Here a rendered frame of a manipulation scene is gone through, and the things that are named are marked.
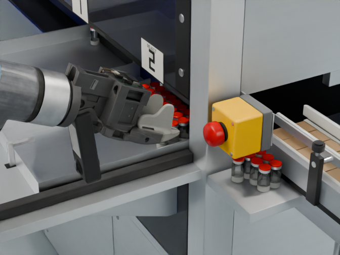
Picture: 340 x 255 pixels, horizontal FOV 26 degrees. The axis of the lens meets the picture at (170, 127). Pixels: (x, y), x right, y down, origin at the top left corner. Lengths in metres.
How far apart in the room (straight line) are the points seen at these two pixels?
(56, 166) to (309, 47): 0.49
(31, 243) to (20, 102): 1.66
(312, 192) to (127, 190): 0.31
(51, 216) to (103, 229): 0.69
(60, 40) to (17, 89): 0.87
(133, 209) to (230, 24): 0.41
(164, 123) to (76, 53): 0.69
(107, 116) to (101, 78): 0.05
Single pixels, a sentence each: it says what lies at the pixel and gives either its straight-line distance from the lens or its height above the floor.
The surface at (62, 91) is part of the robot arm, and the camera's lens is 0.98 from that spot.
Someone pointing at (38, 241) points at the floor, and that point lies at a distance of 2.59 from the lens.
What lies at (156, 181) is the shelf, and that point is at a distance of 1.27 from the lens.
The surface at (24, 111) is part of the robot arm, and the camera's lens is 0.97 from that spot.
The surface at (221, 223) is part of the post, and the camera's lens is 1.38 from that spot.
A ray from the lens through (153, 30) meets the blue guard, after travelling 1.35.
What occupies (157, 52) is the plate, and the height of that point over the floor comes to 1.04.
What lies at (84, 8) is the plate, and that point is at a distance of 1.64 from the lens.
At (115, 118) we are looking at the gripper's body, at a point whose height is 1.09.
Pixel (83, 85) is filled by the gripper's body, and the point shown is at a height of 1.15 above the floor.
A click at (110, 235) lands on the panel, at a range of 1.85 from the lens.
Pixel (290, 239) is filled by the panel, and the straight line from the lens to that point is 1.53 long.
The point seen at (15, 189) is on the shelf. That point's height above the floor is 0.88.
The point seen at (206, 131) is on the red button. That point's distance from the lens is 1.18.
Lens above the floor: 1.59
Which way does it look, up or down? 30 degrees down
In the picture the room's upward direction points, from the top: straight up
